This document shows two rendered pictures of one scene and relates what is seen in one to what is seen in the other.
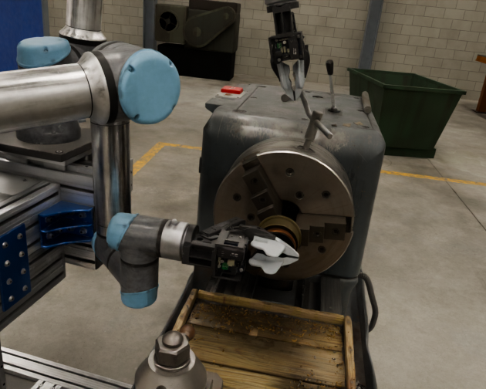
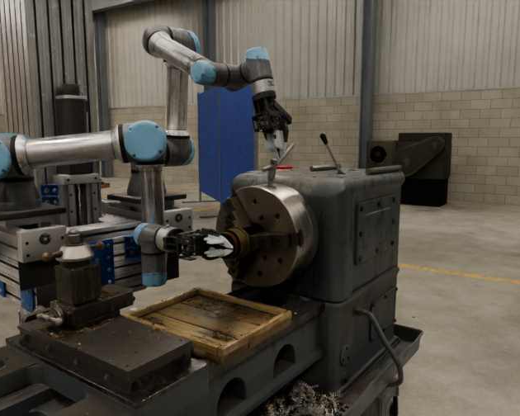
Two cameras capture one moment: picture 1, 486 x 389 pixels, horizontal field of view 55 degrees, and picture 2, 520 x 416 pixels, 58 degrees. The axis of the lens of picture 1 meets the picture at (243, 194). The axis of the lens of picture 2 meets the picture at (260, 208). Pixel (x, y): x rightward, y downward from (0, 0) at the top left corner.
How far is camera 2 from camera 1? 85 cm
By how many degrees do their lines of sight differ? 31
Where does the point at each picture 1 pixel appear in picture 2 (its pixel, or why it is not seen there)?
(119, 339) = not seen: hidden behind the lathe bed
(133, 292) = (145, 272)
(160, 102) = (149, 148)
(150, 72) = (142, 131)
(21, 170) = (127, 214)
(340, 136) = (313, 183)
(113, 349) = not seen: hidden behind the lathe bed
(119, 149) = (151, 186)
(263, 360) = (206, 322)
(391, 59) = not seen: outside the picture
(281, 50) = (261, 124)
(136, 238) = (145, 235)
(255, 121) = (262, 177)
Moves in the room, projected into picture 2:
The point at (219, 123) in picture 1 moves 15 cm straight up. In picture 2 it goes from (239, 180) to (238, 137)
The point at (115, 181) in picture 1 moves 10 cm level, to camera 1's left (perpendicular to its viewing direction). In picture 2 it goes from (149, 206) to (126, 205)
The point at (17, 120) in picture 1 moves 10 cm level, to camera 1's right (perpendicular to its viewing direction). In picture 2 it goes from (74, 155) to (99, 156)
